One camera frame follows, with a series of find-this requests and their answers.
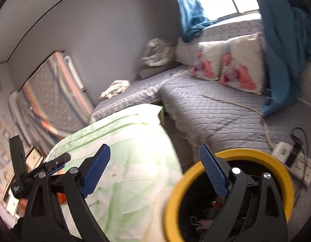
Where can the white plug adapter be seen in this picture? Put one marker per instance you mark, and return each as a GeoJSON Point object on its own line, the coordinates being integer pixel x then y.
{"type": "Point", "coordinates": [281, 151]}

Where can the crumpled beige cloth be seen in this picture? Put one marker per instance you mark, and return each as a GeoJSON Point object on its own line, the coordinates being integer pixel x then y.
{"type": "Point", "coordinates": [115, 89]}

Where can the yellow rimmed black bin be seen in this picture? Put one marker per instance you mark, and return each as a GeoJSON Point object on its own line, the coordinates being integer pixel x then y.
{"type": "Point", "coordinates": [175, 194]}

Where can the striped upright mattress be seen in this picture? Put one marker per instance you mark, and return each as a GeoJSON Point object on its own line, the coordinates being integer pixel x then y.
{"type": "Point", "coordinates": [54, 95]}

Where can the grey fleece cushion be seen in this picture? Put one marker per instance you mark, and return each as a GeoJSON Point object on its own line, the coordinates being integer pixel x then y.
{"type": "Point", "coordinates": [187, 53]}

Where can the white power strip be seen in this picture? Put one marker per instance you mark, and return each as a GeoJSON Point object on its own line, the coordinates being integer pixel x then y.
{"type": "Point", "coordinates": [303, 167]}

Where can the white board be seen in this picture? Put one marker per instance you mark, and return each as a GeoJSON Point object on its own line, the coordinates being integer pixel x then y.
{"type": "Point", "coordinates": [73, 70]}

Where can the cartoon printed wall cloth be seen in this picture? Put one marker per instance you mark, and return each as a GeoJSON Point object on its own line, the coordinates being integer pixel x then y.
{"type": "Point", "coordinates": [4, 156]}

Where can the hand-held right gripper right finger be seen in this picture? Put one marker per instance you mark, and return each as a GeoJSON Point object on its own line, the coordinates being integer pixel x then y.
{"type": "Point", "coordinates": [213, 171]}

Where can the tiger plush in plastic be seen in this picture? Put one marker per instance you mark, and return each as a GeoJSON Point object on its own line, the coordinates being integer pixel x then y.
{"type": "Point", "coordinates": [158, 51]}

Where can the grey quilted mattress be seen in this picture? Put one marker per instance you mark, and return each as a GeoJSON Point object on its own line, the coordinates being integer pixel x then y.
{"type": "Point", "coordinates": [130, 98]}
{"type": "Point", "coordinates": [221, 116]}

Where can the orange snack wrapper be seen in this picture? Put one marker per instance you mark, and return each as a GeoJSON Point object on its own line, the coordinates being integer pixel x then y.
{"type": "Point", "coordinates": [61, 198]}

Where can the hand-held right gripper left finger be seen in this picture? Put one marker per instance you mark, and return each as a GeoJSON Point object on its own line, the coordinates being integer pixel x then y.
{"type": "Point", "coordinates": [96, 171]}

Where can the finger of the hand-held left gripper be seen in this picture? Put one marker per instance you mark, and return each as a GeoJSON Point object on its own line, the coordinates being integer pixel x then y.
{"type": "Point", "coordinates": [59, 159]}

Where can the baby print pillow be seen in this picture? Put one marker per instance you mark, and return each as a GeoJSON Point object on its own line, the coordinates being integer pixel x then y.
{"type": "Point", "coordinates": [243, 65]}
{"type": "Point", "coordinates": [208, 60]}

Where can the grey pillow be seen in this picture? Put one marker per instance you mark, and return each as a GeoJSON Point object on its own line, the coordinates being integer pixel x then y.
{"type": "Point", "coordinates": [153, 71]}

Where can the white hanging garment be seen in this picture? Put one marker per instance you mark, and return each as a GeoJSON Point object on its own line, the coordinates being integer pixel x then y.
{"type": "Point", "coordinates": [15, 111]}

